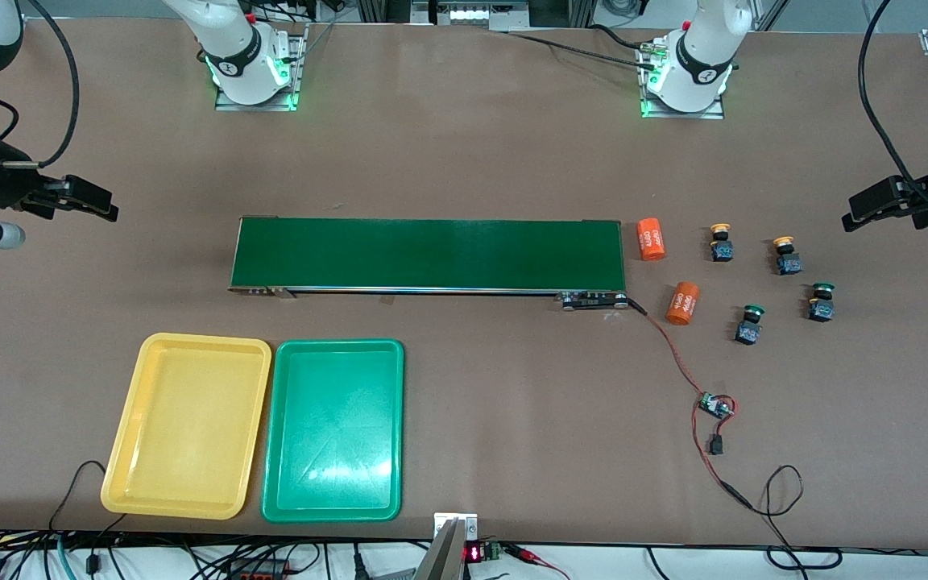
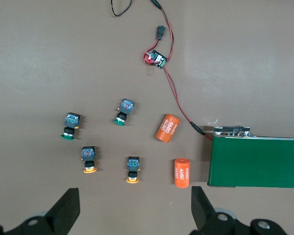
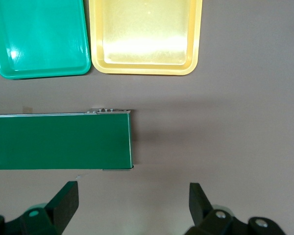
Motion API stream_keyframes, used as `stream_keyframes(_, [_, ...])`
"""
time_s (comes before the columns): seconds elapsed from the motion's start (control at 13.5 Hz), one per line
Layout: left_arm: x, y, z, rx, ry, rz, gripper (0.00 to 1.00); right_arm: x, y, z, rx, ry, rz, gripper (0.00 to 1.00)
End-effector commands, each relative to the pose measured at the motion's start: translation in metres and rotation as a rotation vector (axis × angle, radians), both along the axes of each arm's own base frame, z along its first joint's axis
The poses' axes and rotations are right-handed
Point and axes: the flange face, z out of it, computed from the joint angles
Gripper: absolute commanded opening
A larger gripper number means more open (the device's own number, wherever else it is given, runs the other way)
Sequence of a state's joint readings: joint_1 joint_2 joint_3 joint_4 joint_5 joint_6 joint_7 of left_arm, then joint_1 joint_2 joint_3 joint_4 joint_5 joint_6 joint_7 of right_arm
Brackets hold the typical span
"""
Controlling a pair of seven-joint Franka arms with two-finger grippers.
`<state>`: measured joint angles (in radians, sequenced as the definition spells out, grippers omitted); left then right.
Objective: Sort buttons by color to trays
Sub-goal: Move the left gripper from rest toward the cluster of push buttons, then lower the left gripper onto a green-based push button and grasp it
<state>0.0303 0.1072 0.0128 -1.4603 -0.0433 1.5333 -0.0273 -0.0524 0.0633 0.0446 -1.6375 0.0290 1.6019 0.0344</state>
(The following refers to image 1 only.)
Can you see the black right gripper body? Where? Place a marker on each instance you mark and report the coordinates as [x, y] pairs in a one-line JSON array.
[[3, 181]]

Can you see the yellow push button switch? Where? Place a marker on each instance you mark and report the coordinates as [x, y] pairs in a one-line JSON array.
[[789, 263], [722, 251]]

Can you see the green push button switch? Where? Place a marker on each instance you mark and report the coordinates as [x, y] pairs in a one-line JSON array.
[[747, 330], [821, 309]]

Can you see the orange 4680 cylinder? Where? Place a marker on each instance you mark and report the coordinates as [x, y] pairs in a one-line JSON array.
[[682, 304], [651, 239]]

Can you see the yellow plastic tray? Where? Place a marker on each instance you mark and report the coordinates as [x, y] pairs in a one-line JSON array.
[[190, 427]]

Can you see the small green circuit board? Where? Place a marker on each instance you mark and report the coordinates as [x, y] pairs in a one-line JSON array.
[[714, 405]]

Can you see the small black connector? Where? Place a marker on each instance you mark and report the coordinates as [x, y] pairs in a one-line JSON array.
[[715, 445]]

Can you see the green conveyor belt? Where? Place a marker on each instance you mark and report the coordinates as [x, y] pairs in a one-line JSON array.
[[432, 254]]

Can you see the green plastic tray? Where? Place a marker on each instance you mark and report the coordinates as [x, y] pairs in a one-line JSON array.
[[335, 467]]

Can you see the red connector block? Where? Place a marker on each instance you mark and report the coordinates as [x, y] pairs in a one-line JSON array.
[[258, 573]]

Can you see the red clip lead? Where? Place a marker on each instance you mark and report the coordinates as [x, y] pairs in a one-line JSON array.
[[528, 554]]

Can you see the red digit display module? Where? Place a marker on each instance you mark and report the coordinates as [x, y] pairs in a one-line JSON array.
[[474, 553]]

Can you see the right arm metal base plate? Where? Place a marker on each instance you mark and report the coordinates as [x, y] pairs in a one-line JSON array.
[[222, 106]]

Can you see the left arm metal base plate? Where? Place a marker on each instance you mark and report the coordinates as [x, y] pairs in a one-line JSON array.
[[653, 113]]

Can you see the metal frame with light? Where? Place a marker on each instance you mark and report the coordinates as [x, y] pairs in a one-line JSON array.
[[472, 14]]

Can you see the grey metal camera mount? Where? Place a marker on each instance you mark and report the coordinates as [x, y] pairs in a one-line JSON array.
[[444, 556]]

